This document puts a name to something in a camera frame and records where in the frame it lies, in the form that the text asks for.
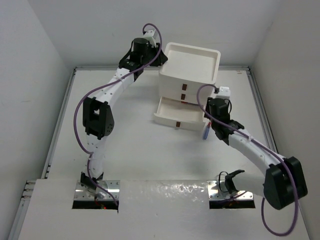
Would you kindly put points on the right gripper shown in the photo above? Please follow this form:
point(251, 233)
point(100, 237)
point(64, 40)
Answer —
point(207, 109)

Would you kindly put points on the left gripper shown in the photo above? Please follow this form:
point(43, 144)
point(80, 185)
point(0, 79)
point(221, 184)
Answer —
point(160, 60)

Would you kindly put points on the blue screwdriver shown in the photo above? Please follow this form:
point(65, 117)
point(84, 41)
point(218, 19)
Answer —
point(206, 131)

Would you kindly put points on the white drawer cabinet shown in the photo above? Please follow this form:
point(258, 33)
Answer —
point(186, 70)

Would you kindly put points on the white bottom drawer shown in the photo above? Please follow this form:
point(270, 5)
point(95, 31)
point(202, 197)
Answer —
point(177, 114)

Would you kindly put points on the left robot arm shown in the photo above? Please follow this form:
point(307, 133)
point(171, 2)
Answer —
point(97, 116)

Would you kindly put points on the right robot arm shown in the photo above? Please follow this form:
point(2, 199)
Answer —
point(282, 176)

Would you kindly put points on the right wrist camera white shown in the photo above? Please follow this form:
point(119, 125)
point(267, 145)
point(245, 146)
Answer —
point(222, 92)

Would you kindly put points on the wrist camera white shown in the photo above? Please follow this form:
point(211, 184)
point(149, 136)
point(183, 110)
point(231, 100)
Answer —
point(150, 36)
point(222, 92)

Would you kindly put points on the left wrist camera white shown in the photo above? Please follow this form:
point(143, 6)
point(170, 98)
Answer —
point(150, 36)

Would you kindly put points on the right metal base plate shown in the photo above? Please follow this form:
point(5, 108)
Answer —
point(217, 193)

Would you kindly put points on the metal base plate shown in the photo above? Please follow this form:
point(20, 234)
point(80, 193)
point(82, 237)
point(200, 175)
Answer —
point(217, 193)
point(85, 193)

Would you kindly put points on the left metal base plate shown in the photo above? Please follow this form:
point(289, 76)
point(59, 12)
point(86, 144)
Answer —
point(85, 193)

